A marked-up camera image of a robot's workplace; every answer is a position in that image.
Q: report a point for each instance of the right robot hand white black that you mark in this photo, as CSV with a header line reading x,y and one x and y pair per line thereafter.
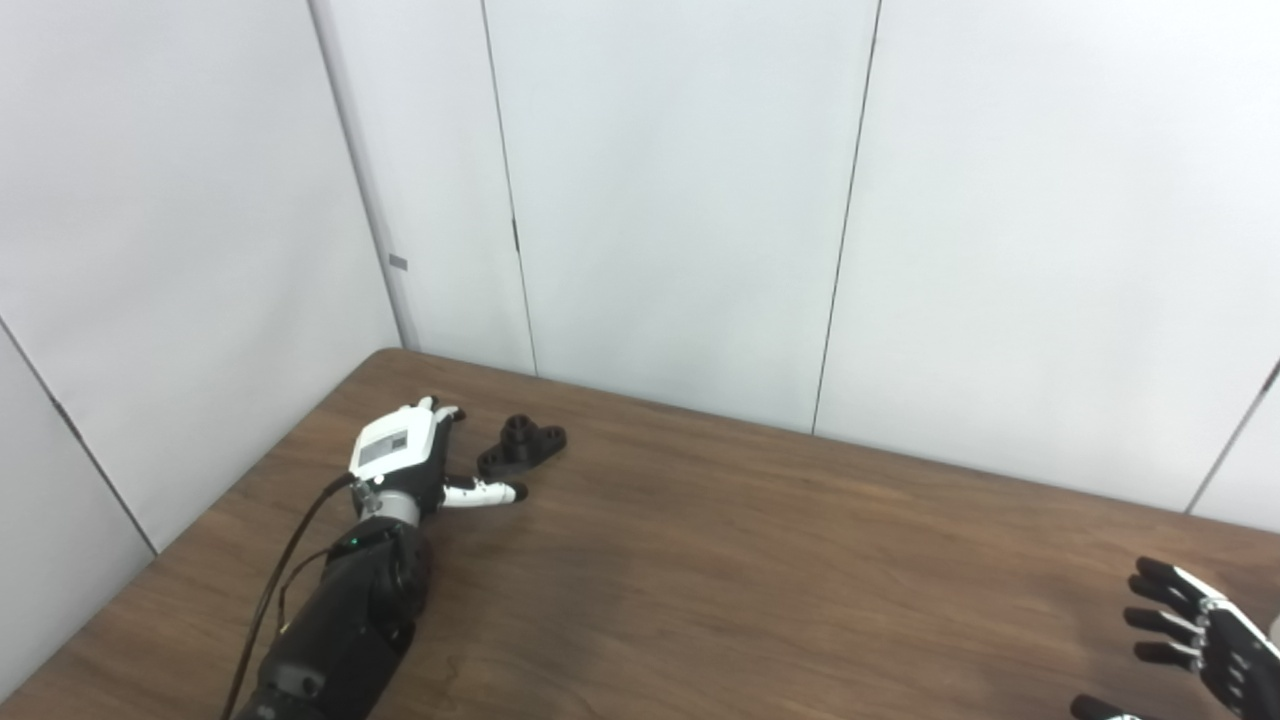
x,y
1240,660

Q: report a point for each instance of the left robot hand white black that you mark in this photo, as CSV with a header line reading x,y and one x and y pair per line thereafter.
x,y
395,445

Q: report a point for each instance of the black flanged holder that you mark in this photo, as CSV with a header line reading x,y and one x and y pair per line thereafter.
x,y
520,450

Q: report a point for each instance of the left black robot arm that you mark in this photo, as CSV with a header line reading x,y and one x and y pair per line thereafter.
x,y
350,620

